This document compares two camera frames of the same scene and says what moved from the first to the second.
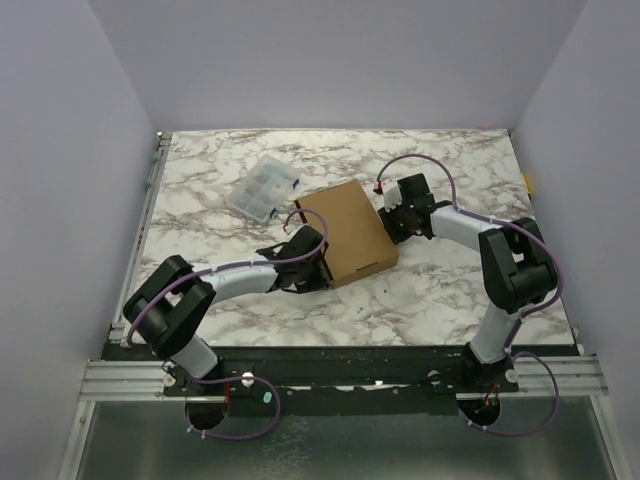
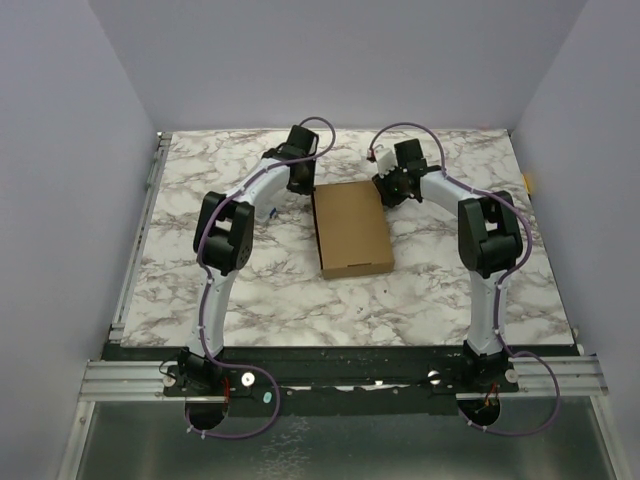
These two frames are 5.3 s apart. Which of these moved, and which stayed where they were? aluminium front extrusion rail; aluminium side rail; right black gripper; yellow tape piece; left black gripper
Moved: left black gripper; right black gripper
Stayed: aluminium front extrusion rail; aluminium side rail; yellow tape piece
